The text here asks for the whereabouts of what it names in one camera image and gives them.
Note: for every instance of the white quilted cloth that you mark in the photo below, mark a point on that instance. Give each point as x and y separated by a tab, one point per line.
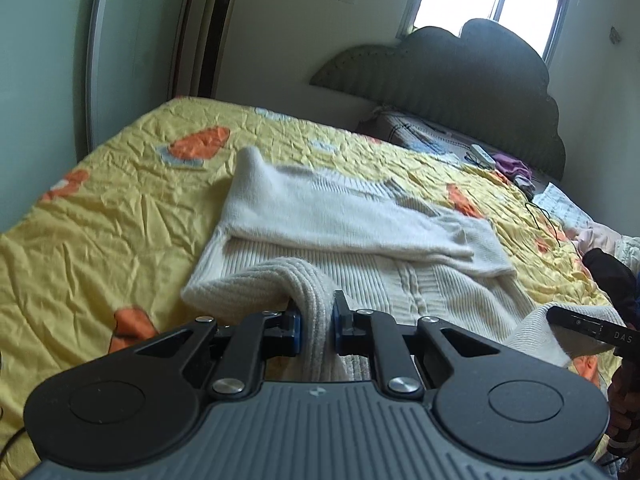
630	252

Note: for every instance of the purple cloth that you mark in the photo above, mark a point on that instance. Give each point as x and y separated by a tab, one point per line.
510	164

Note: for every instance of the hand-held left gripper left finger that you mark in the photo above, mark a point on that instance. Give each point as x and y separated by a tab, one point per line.
296	334

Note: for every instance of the white printed cloth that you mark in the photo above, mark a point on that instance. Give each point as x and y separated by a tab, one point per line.
560	205

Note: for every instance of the white remote control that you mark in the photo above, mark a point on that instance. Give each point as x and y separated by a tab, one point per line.
481	155

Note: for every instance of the white knit sweater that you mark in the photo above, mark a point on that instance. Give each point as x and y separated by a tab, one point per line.
400	280

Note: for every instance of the patterned pillow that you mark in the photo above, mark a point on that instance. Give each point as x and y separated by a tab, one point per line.
400	127

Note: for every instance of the person's right hand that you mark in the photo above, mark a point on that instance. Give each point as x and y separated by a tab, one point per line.
627	405

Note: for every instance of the pink cloth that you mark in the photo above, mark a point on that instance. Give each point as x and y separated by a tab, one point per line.
600	240

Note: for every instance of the standing air conditioner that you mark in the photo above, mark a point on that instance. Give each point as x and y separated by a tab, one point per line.
212	35

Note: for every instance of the dark cloth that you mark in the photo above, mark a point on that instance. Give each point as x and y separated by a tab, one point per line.
610	280

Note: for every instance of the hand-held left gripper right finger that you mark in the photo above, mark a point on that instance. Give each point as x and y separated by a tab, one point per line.
338	331

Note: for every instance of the grey cloth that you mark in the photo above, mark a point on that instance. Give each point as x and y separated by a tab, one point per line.
525	184

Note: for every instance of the wall hook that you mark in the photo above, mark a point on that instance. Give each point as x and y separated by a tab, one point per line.
616	35

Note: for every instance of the yellow printed quilt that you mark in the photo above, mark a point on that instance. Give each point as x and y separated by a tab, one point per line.
100	210

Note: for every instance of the grey padded headboard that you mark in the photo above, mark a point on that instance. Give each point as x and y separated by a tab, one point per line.
450	75

